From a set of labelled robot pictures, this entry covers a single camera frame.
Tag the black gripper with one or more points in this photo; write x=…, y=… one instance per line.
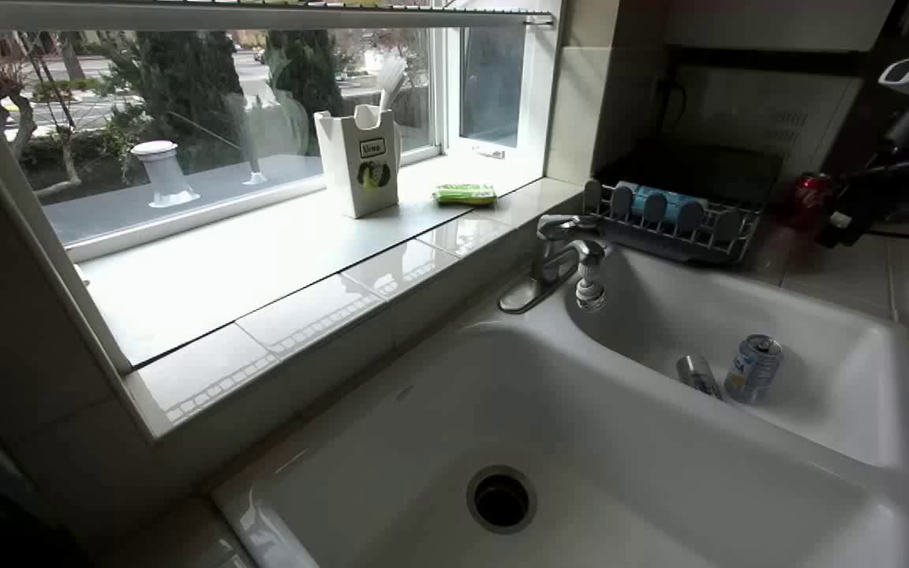
x=897, y=194

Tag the blue label dish soap bottle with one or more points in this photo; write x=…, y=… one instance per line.
x=655, y=208

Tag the black drainboard tray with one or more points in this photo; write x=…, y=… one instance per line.
x=696, y=170

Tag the white framed window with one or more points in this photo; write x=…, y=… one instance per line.
x=450, y=95

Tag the blue open drink can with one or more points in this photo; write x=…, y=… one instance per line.
x=754, y=367

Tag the chrome sink faucet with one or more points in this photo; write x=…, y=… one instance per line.
x=555, y=256

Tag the white double basin sink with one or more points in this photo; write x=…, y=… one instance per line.
x=622, y=452

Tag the green sponge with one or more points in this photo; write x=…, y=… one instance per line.
x=466, y=194

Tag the dark open sink drain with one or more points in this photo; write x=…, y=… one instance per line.
x=498, y=500

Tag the white carton with green print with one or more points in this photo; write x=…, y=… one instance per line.
x=361, y=158

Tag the white outdoor bollard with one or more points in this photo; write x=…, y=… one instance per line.
x=164, y=175

